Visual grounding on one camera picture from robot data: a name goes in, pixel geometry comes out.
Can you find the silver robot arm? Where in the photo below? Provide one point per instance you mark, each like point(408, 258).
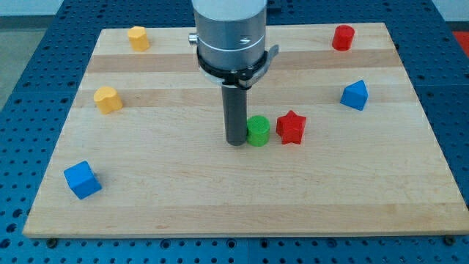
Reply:
point(230, 36)

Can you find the red star block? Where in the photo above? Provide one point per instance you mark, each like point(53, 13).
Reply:
point(290, 127)

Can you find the green cylinder block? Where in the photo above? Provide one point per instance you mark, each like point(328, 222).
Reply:
point(258, 130)

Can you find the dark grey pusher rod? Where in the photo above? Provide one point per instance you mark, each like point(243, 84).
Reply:
point(235, 115)

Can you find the wooden board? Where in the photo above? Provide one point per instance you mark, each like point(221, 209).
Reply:
point(166, 169)

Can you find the blue triangular prism block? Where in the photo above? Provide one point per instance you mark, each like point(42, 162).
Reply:
point(355, 95)

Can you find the yellow heart block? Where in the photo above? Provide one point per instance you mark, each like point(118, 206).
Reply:
point(107, 100)

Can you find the yellow hexagon block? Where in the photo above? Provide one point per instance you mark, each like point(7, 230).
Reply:
point(138, 38)

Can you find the red cylinder block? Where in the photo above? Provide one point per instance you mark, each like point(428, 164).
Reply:
point(343, 37)

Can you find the blue cube block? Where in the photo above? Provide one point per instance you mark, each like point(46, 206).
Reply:
point(81, 180)

